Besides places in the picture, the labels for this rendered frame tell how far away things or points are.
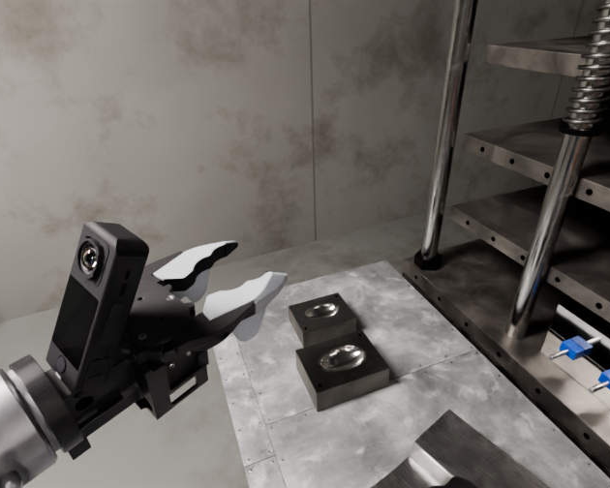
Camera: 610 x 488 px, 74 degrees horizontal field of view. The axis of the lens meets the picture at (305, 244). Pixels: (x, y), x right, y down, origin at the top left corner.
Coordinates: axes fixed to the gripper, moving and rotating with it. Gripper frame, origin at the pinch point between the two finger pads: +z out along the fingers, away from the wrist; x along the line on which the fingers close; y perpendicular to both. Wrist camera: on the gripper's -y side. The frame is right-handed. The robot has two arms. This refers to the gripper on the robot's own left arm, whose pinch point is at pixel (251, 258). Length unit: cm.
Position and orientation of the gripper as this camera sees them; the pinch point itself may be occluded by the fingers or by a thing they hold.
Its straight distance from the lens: 39.3
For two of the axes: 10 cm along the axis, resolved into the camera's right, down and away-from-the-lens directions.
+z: 6.5, -4.1, 6.4
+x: 7.6, 4.3, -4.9
